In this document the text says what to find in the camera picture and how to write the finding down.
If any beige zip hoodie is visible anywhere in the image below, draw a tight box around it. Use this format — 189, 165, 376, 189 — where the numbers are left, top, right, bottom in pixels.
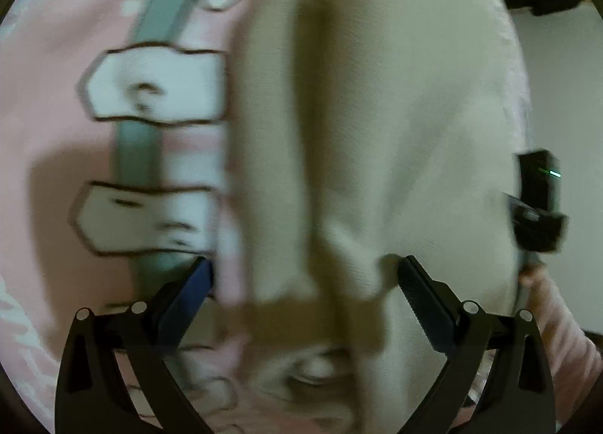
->
231, 0, 530, 433

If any pink patterned bed blanket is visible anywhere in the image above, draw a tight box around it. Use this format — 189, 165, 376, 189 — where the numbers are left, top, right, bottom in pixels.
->
0, 0, 341, 434

